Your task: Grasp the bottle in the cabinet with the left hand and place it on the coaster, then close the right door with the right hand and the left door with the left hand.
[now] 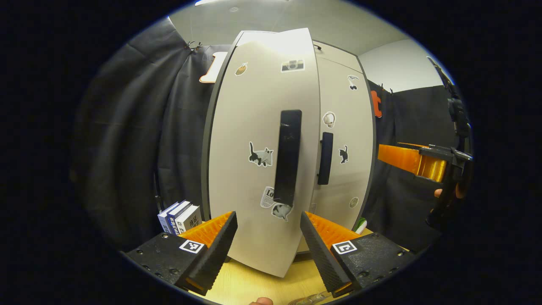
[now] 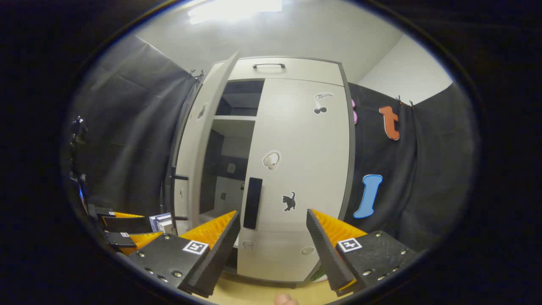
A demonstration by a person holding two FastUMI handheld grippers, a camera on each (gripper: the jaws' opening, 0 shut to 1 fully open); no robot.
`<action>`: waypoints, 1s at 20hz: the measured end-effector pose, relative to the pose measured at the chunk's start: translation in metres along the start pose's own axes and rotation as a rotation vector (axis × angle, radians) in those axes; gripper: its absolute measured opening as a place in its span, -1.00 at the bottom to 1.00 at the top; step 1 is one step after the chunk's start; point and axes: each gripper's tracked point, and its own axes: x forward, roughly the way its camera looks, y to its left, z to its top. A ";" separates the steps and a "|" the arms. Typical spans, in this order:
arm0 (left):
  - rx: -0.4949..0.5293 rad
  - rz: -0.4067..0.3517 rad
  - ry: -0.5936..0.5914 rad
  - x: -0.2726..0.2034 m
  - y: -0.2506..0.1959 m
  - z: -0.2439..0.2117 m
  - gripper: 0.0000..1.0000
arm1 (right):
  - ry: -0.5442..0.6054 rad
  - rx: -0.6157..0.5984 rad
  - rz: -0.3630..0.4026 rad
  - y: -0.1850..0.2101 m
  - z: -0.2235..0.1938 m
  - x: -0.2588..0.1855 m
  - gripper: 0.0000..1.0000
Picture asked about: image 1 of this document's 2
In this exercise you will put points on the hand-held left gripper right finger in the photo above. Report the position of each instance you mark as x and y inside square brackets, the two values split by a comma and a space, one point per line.
[324, 254]

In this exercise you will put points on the light blue book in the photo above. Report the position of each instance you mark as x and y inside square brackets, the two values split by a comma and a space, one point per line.
[164, 218]

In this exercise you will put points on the white book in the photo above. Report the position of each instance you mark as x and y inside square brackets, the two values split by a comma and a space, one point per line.
[190, 220]

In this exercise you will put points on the green watermelon slice toy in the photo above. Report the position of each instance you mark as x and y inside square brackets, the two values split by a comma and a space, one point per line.
[361, 225]

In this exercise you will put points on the dark blue book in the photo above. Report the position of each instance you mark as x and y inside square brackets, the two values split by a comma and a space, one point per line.
[174, 218]

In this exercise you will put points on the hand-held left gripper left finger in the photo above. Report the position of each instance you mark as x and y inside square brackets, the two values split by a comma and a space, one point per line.
[216, 250]

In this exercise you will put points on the white cabinet door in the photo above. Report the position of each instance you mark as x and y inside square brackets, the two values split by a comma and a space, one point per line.
[254, 106]
[347, 178]

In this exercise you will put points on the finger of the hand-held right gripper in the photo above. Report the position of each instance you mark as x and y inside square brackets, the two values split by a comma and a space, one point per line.
[402, 156]

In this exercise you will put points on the white and grey cabinet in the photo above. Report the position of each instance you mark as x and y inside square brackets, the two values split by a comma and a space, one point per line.
[205, 169]

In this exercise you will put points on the ceiling light panel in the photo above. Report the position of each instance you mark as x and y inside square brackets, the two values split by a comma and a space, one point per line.
[205, 1]

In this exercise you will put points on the black stand pole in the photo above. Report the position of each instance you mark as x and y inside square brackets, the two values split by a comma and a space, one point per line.
[457, 110]

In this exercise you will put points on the white cabinet drawer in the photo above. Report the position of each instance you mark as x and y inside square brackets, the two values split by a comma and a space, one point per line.
[338, 57]

